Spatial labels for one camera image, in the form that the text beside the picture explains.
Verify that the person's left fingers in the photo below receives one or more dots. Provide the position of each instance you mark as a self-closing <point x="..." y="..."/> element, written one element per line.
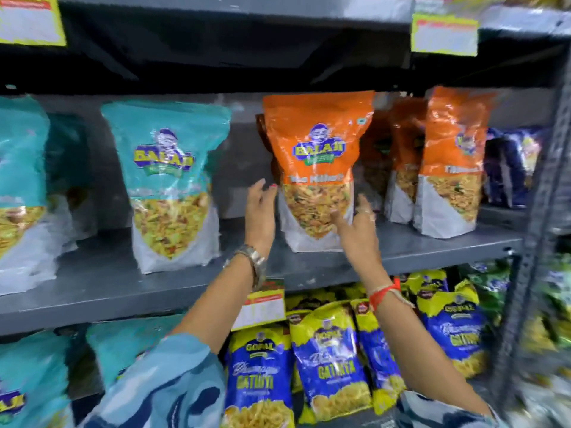
<point x="260" y="191"/>

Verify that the row of blue yellow packets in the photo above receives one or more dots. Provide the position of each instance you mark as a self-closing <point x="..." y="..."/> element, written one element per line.
<point x="330" y="356"/>

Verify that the dark blue snack packets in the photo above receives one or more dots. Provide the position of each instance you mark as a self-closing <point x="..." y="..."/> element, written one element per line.
<point x="513" y="169"/>

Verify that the grey perforated shelf post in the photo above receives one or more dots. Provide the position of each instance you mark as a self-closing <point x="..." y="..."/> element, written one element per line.
<point x="531" y="245"/>

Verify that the grey metal shelf board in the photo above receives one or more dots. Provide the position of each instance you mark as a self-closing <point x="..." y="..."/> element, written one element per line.
<point x="267" y="6"/>
<point x="111" y="289"/>

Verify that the blue camouflage left sleeve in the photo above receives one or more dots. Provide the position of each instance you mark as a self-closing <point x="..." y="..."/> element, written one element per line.
<point x="165" y="387"/>

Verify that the yellow price tag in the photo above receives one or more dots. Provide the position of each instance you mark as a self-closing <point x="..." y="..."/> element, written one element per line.
<point x="444" y="36"/>
<point x="263" y="307"/>
<point x="29" y="20"/>

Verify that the person's right hand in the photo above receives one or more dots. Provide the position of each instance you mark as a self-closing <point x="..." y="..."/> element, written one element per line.
<point x="363" y="242"/>

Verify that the teal snack packet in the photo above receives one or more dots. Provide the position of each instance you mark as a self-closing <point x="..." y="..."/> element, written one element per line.
<point x="120" y="343"/>
<point x="31" y="378"/>
<point x="20" y="196"/>
<point x="171" y="182"/>

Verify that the person's left hand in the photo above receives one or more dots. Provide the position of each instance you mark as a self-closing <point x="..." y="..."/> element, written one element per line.
<point x="260" y="218"/>

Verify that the blue camouflage right sleeve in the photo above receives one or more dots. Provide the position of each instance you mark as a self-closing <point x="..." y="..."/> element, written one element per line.
<point x="441" y="416"/>

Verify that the green snack packets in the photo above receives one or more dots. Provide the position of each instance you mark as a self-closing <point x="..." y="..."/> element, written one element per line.
<point x="490" y="285"/>

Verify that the person's right forearm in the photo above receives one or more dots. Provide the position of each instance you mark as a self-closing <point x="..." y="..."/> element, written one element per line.
<point x="419" y="352"/>

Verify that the person's right thumb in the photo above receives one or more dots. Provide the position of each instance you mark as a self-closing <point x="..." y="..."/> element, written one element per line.
<point x="342" y="223"/>

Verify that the blue camouflage sleeve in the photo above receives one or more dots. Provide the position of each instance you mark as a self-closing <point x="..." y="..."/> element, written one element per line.
<point x="441" y="416"/>
<point x="165" y="387"/>

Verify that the orange snack packet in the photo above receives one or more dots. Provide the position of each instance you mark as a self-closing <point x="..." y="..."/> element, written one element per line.
<point x="403" y="173"/>
<point x="453" y="173"/>
<point x="316" y="147"/>

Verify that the person's left forearm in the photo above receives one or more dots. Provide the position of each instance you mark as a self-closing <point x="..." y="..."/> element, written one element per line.
<point x="223" y="298"/>

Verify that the silver wristwatch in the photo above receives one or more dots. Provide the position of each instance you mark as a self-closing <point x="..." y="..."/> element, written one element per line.
<point x="254" y="260"/>

